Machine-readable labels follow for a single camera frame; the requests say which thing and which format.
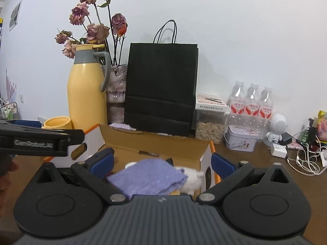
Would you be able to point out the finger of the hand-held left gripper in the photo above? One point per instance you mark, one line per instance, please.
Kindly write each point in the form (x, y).
(28, 123)
(74, 136)

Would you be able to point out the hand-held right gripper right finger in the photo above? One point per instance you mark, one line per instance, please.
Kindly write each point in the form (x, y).
(222, 167)

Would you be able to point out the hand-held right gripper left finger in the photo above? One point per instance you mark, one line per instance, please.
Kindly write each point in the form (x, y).
(103, 163)

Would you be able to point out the white plush toy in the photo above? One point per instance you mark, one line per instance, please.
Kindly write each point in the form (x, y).
(193, 181)

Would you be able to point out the purple woven cloth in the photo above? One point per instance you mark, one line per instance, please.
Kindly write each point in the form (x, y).
(148, 176)

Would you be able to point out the cardboard box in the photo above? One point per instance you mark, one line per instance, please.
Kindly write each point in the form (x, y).
(158, 143)

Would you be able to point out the yellow mug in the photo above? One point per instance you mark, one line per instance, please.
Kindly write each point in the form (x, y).
(57, 123)

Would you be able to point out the white tin box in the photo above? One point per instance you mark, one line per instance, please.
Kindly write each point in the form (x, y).
(240, 139)

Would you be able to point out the clear seed container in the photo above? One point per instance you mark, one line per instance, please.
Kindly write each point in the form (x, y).
(209, 130)

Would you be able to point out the yellow thermos jug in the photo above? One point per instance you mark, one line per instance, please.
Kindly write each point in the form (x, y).
(85, 97)

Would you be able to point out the purple fluffy cloth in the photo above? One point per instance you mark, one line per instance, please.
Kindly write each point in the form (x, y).
(122, 126)

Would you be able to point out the pink marbled vase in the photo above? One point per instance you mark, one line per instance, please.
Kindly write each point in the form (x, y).
(116, 102)

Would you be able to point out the white charger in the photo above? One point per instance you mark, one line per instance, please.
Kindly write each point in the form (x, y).
(279, 150)

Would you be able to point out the white pink flat box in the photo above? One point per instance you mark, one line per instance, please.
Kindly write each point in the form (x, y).
(210, 103)

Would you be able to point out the clear water bottle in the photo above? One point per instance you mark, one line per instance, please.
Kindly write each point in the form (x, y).
(267, 107)
(253, 104)
(237, 102)

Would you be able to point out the white robot figurine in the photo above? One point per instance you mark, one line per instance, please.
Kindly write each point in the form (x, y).
(278, 125)

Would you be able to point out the black adapter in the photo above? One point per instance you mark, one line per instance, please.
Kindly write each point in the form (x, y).
(286, 138)

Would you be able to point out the pink patterned pouch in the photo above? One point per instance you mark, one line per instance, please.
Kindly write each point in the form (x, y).
(296, 143)

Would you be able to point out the green bottle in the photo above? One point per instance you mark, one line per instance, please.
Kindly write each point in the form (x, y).
(305, 135)

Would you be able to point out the black paper bag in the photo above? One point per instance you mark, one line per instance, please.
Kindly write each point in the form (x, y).
(161, 86)

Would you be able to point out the black bottle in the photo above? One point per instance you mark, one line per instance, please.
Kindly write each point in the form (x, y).
(313, 132)

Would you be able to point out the white power plug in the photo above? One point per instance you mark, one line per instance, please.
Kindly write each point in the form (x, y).
(324, 158)

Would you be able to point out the bunch of dried roses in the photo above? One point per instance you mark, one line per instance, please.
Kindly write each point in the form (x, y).
(95, 30)

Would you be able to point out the orange rose bud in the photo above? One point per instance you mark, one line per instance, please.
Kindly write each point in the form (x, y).
(123, 29)

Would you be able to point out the wall socket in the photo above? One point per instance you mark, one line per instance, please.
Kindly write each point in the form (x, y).
(22, 98)

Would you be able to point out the purple wall sticker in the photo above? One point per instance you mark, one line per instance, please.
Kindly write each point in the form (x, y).
(10, 85)

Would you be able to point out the wall picture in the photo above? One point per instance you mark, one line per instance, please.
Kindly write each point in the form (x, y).
(15, 15)

